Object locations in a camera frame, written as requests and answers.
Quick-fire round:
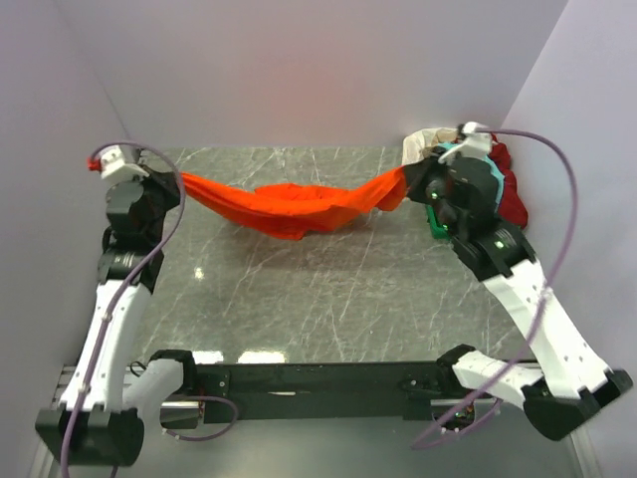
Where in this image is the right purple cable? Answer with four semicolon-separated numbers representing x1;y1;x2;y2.
410;127;579;450

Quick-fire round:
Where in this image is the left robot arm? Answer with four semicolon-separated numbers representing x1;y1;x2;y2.
35;167;196;473

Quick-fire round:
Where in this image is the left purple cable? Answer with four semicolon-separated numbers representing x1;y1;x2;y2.
59;140;243;478

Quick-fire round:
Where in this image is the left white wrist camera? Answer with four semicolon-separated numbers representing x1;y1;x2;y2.
88;145;149;185

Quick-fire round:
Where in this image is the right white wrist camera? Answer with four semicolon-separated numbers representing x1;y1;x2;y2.
438;121;493;165

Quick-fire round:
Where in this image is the green t shirt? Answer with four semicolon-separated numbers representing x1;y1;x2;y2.
425;205;449;240

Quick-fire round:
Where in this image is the aluminium frame rail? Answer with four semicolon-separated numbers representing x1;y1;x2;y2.
27;148;200;478

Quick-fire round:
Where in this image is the dark red t shirt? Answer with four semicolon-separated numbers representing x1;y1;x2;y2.
489;135;529;229

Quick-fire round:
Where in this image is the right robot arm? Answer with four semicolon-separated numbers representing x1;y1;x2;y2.
403;156;633;441

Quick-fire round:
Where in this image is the black base beam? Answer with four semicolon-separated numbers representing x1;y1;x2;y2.
169;361;469;421

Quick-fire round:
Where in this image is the cream white t shirt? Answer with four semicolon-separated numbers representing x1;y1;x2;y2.
401;128;432;165

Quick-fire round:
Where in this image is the teal t shirt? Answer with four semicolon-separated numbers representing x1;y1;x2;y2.
438;141;505;206

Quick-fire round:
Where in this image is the purple cable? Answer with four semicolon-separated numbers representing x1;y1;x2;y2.
410;127;579;450
59;140;243;478

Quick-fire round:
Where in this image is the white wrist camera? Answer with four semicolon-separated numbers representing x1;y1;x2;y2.
438;121;493;165
88;145;149;185

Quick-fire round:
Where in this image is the beige t shirt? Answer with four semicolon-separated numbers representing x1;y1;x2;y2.
422;127;458;148

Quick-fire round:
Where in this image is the orange t shirt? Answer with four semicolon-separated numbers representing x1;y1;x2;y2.
182;167;407;240

